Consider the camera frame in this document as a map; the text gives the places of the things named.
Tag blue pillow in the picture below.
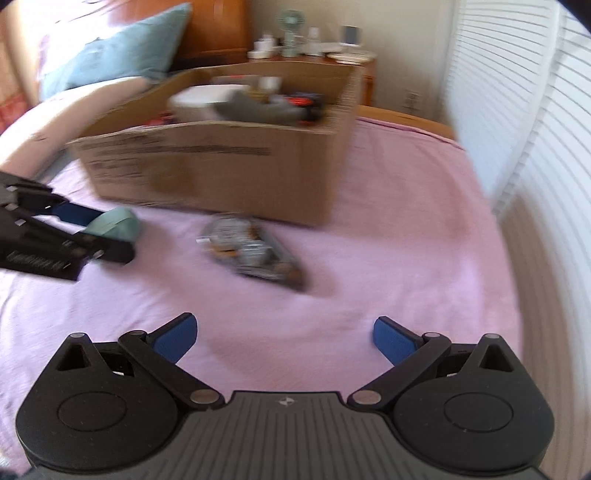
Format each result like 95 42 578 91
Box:
39 3 192 101

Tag fish oil capsule bottle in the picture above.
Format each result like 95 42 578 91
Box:
211 74 283 101

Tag black toy train car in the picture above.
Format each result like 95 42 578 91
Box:
283 92 325 125

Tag wall power socket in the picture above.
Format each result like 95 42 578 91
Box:
403 90 422 112

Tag red toy train car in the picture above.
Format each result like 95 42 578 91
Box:
144 112 176 126

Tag small green desk fan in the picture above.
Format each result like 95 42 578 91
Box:
277 9 305 58

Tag silver tape measure gadget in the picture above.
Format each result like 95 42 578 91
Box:
197 213 307 292

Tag clear spray bottle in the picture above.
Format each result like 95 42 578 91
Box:
304 26 322 57

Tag brown cardboard box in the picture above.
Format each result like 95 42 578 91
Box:
68 61 363 226

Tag wooden headboard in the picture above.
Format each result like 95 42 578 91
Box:
91 0 254 70

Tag white remote control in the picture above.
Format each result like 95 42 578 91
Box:
327 51 377 65

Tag wooden nightstand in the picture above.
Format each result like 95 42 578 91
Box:
248 52 378 107

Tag teal oval case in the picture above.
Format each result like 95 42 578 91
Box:
84 207 141 243

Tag small clock display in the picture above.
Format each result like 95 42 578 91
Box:
341 25 362 47

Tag white power strip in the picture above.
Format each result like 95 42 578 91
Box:
247 32 280 61

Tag pink table cloth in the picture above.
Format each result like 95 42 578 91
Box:
1 120 522 472

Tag white translucent plastic container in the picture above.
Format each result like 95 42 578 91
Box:
167 84 249 123

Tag white louvered closet door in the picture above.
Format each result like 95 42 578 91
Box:
443 1 590 479

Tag pink floral quilt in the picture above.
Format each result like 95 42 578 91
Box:
1 77 151 178

